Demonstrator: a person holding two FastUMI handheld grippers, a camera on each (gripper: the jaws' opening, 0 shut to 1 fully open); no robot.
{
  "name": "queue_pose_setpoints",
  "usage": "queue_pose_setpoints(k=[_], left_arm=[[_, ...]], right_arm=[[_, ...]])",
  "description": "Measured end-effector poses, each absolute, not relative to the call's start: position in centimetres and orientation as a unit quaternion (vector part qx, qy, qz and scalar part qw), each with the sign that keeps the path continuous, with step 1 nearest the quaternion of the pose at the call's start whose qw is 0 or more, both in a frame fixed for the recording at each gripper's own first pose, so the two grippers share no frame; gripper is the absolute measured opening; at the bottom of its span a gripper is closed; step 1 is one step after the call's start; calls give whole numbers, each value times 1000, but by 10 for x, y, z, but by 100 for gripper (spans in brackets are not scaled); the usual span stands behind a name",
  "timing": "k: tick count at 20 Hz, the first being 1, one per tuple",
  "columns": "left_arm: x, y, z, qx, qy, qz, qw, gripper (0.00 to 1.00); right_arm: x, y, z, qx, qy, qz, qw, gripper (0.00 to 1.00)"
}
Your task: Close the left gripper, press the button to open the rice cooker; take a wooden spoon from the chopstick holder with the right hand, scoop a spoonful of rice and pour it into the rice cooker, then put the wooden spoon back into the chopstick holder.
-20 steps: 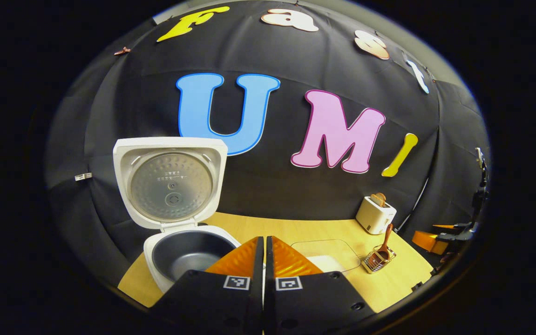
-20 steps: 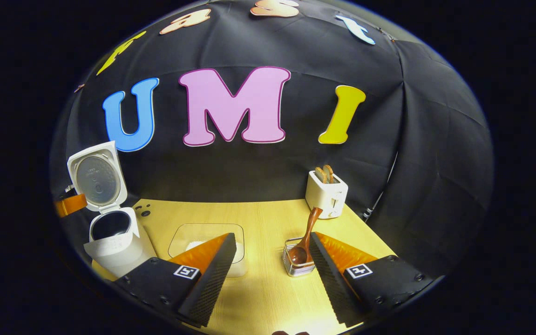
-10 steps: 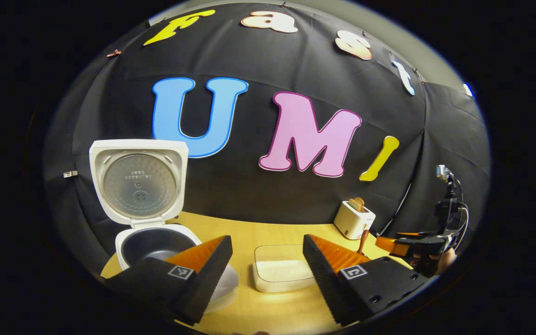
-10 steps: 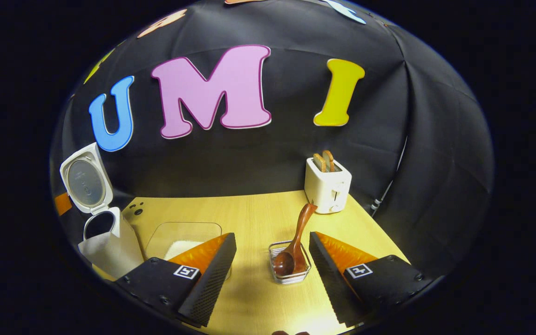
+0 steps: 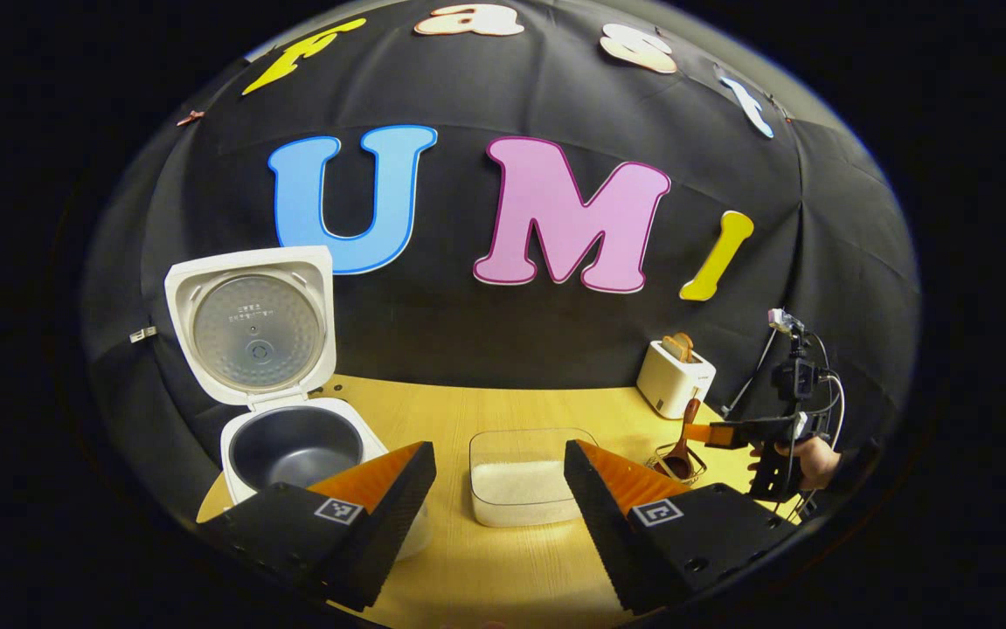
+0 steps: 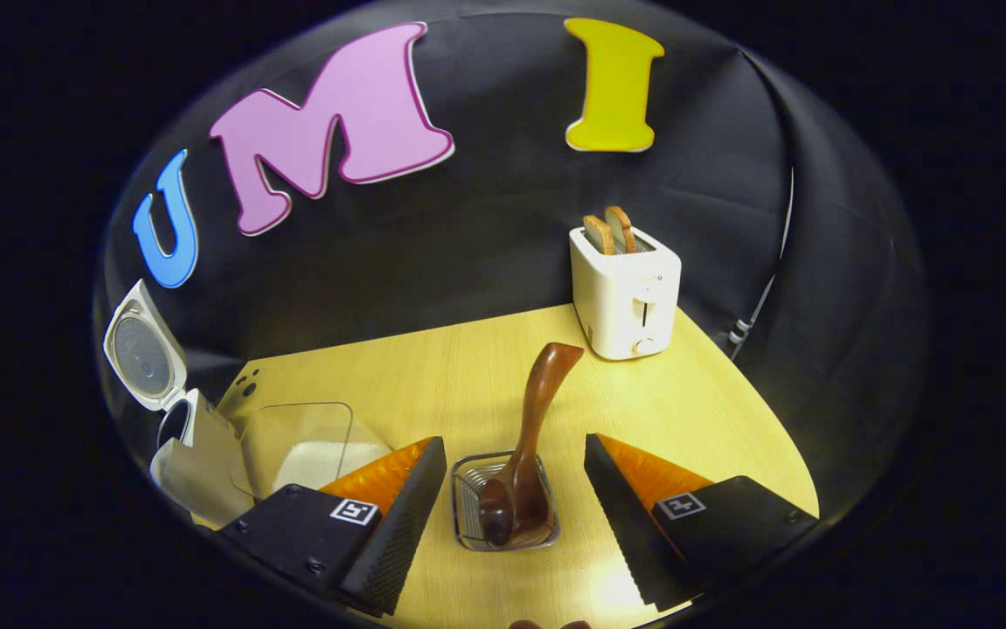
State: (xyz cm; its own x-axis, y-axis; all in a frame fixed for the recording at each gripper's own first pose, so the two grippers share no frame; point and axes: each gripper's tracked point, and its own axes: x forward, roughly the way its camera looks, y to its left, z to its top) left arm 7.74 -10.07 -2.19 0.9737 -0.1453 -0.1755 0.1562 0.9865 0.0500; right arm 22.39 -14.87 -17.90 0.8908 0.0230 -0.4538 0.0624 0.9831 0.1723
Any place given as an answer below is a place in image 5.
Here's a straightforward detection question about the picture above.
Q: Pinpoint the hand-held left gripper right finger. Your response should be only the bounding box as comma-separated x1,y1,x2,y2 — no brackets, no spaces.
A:
564,439,805,615

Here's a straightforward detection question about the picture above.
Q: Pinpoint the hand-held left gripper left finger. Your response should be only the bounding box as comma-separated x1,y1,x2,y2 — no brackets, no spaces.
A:
197,441,438,612

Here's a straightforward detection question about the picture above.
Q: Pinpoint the metal wire chopstick holder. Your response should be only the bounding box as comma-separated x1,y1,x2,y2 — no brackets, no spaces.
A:
647,441,709,487

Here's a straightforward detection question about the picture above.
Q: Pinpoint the brown wooden spoon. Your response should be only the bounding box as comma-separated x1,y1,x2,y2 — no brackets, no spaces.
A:
662,397,703,480

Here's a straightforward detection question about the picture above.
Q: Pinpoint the white rice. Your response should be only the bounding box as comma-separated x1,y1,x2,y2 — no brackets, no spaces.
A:
474,460,582,525

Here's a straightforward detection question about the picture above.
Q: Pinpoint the white rice cooker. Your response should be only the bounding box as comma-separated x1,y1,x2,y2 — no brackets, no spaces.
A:
164,245,434,560

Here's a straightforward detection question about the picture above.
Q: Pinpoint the black stand pole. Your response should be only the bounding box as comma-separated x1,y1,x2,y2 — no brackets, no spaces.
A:
721,328,779,418

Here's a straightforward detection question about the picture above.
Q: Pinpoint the white toaster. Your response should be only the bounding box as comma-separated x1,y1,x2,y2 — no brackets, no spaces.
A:
636,339,717,420

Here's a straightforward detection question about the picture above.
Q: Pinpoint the clear plastic container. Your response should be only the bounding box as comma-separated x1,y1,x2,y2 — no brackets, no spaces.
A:
468,428,600,528

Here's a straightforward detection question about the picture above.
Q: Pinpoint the black backdrop cloth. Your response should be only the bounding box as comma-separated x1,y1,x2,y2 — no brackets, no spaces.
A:
79,0,921,525

